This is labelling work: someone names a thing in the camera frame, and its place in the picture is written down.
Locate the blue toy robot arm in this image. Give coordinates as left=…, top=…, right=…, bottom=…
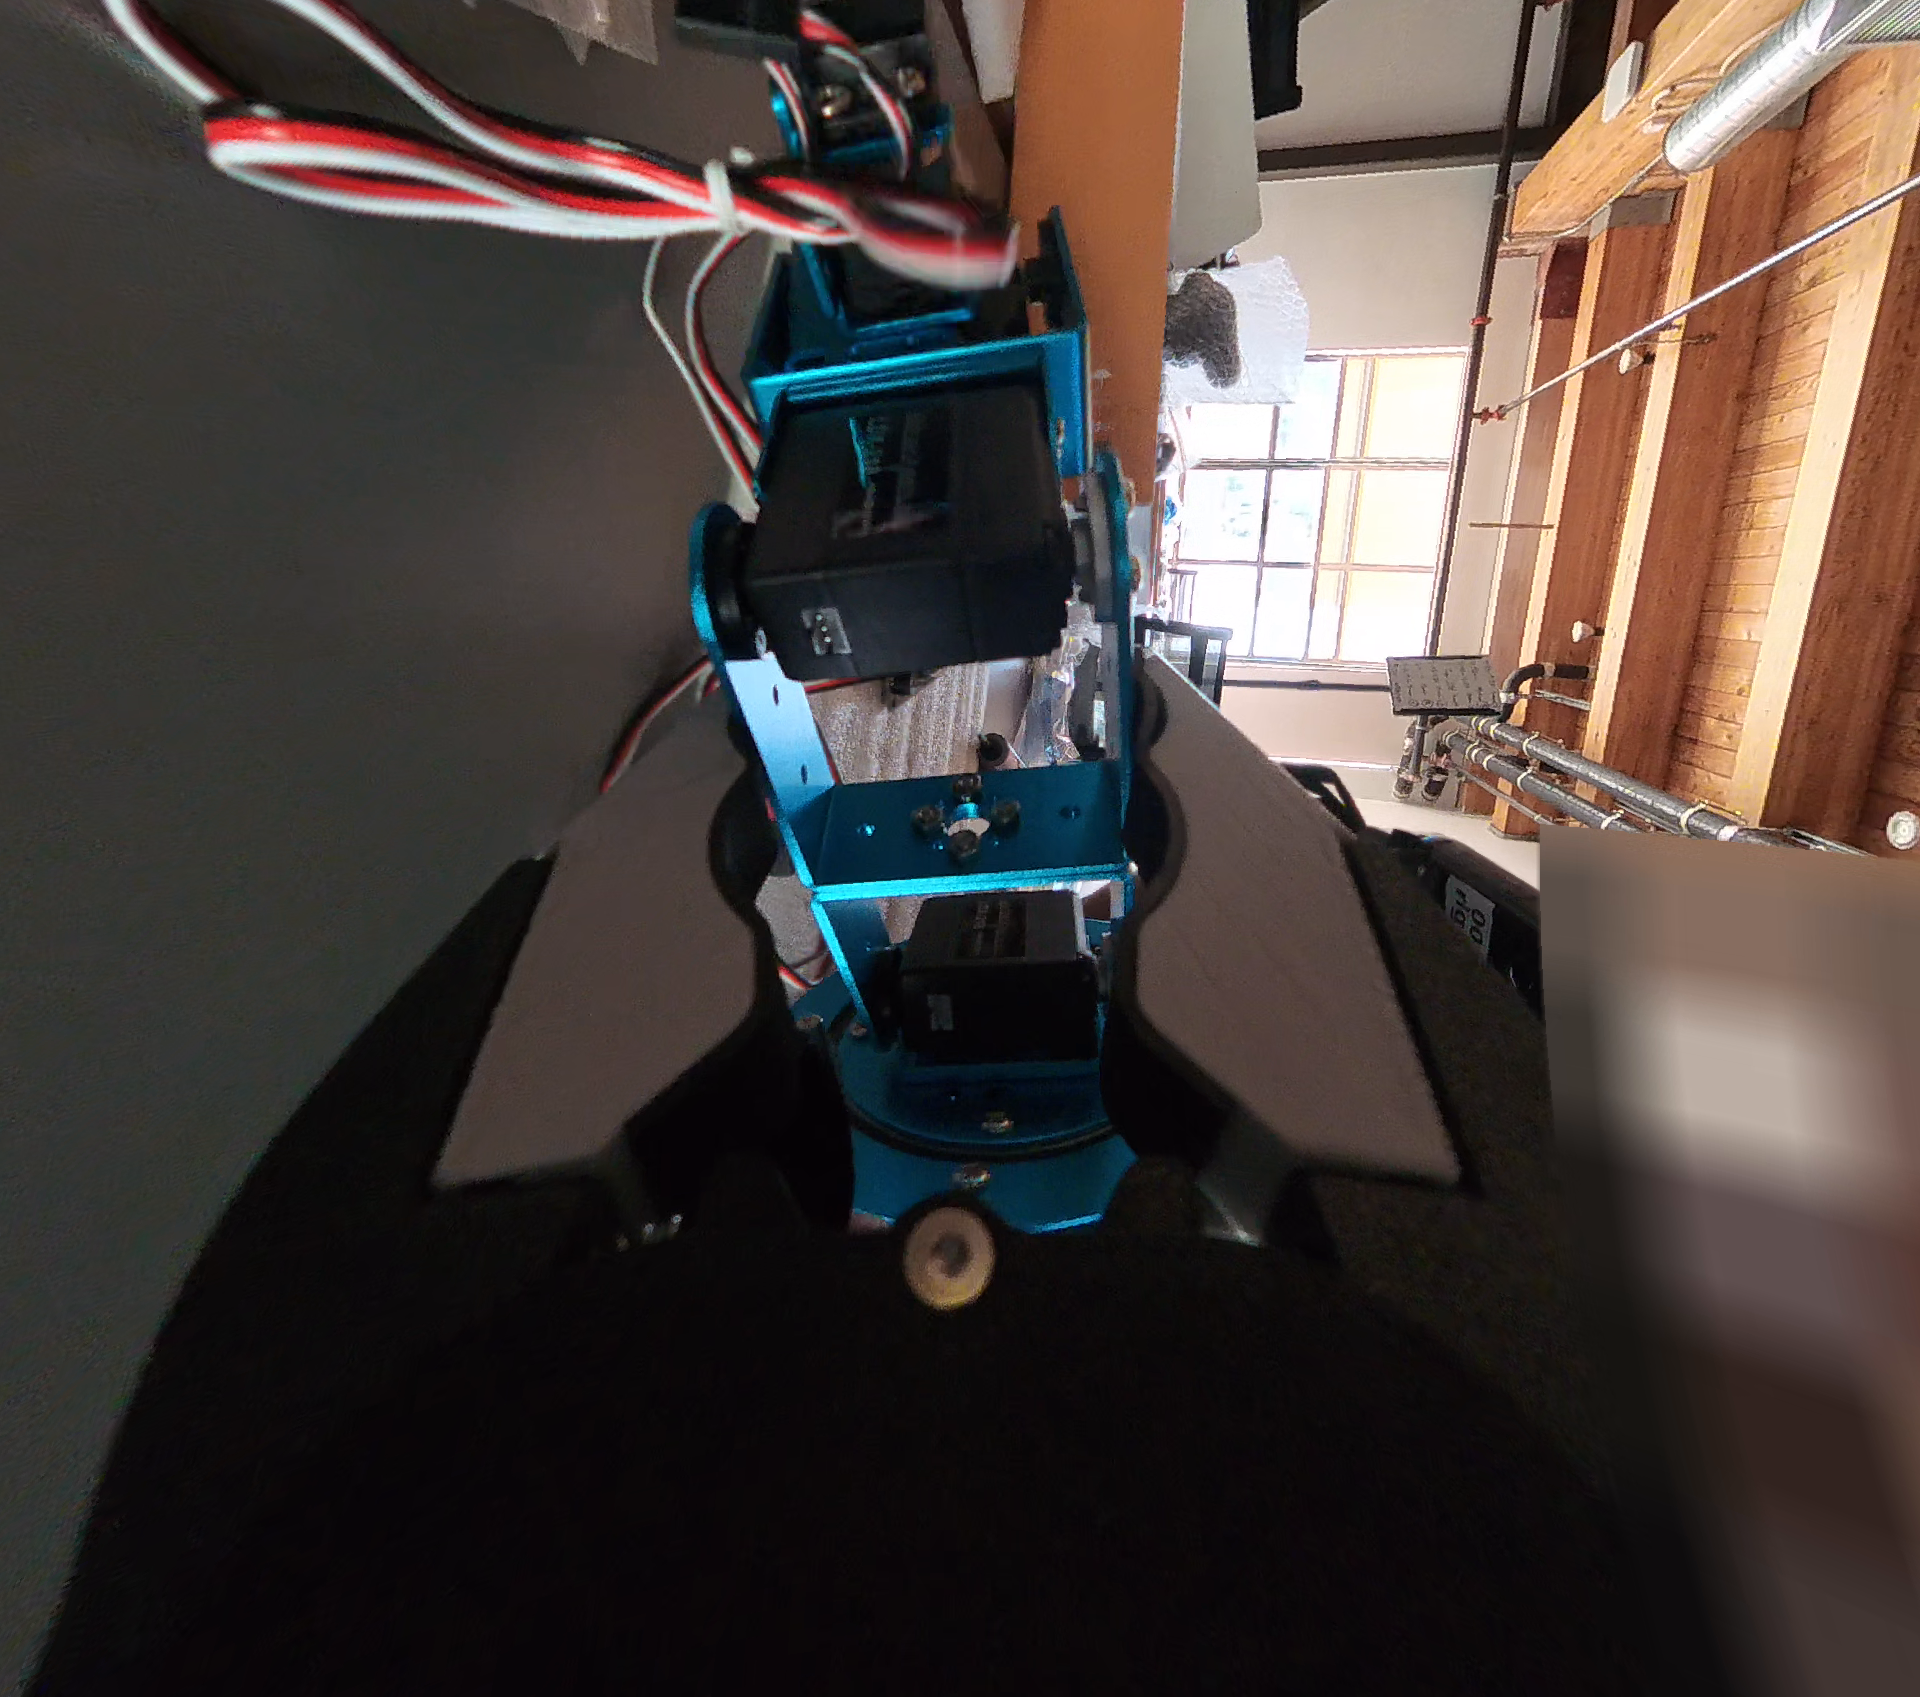
left=686, top=0, right=1150, bottom=1241

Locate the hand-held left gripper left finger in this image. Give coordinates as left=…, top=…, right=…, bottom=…
left=428, top=729, right=797, bottom=1238

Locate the large paned window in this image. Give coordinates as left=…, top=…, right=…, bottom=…
left=1174, top=351, right=1473, bottom=666

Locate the orange white box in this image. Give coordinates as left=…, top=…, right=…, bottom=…
left=1003, top=0, right=1265, bottom=498

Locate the metal pipe bundle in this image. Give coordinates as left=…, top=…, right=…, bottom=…
left=1391, top=654, right=1883, bottom=847

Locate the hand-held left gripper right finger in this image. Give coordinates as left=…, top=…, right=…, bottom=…
left=1098, top=654, right=1470, bottom=1247

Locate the silver ventilation duct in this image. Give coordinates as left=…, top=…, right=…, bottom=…
left=1662, top=0, right=1920, bottom=174

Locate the black monitor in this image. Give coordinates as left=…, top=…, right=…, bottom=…
left=1241, top=0, right=1309, bottom=121

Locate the bubble wrap sheet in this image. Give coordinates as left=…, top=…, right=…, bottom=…
left=1165, top=254, right=1309, bottom=413

